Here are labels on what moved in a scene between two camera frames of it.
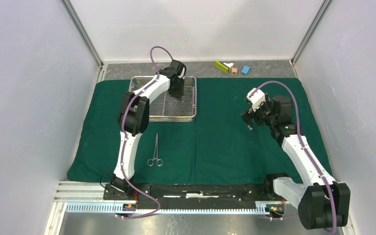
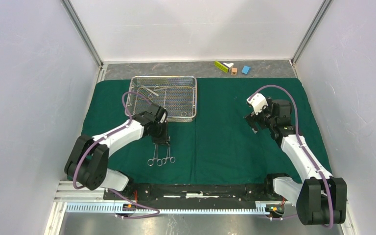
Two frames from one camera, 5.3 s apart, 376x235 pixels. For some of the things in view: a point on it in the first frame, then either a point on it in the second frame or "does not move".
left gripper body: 177,91 to 159,135
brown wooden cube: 234,71 does not move
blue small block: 245,69 does not move
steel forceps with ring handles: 159,161 does not move
